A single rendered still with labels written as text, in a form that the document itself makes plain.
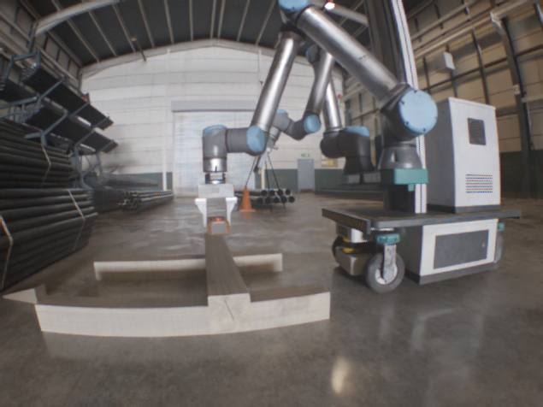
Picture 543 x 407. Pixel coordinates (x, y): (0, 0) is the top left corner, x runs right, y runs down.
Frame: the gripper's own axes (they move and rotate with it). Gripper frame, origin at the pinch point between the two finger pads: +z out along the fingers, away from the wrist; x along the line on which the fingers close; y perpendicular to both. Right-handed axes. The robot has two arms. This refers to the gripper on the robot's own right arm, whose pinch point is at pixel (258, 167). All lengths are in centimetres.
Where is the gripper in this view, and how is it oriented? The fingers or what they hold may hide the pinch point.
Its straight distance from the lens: 144.5
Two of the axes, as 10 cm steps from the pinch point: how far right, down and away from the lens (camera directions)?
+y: 9.1, 3.6, 1.9
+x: -2.3, 0.6, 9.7
